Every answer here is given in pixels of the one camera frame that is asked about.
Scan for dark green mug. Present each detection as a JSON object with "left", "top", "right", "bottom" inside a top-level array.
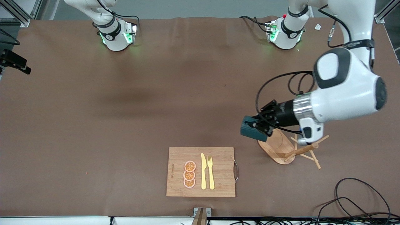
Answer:
[{"left": 240, "top": 116, "right": 269, "bottom": 143}]

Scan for wooden mug rack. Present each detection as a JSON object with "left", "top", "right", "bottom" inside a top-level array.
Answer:
[{"left": 257, "top": 128, "right": 330, "bottom": 170}]

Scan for bamboo cutting board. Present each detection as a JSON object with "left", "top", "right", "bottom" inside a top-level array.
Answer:
[{"left": 166, "top": 147, "right": 239, "bottom": 198}]

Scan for yellow plastic fork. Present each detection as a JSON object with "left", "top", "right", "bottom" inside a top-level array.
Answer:
[{"left": 207, "top": 156, "right": 215, "bottom": 190}]

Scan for yellow plastic knife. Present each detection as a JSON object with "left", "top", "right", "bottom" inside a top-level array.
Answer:
[{"left": 201, "top": 153, "right": 207, "bottom": 190}]

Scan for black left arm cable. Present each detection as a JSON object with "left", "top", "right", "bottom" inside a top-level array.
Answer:
[{"left": 256, "top": 4, "right": 375, "bottom": 138}]

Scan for black loose cable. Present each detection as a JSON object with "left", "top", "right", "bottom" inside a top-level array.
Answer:
[
  {"left": 334, "top": 177, "right": 392, "bottom": 225},
  {"left": 312, "top": 196, "right": 377, "bottom": 225}
]

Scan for black arm base cable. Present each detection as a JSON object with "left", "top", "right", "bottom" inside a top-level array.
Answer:
[{"left": 239, "top": 16, "right": 270, "bottom": 33}]

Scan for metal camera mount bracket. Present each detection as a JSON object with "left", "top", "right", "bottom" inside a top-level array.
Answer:
[{"left": 193, "top": 207, "right": 211, "bottom": 225}]

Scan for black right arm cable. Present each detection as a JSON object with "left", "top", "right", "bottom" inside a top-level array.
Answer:
[{"left": 0, "top": 0, "right": 140, "bottom": 47}]

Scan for white table edge rail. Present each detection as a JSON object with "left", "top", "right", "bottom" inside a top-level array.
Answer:
[{"left": 0, "top": 215, "right": 400, "bottom": 225}]

